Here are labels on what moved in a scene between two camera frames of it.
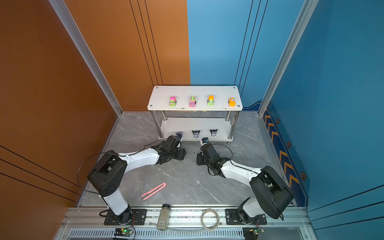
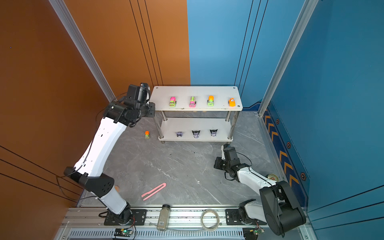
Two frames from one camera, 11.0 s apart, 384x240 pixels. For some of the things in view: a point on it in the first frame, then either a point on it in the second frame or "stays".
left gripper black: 182,155 → 151,106
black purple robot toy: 213,132 stays
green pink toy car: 172,101 stays
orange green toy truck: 210,101 stays
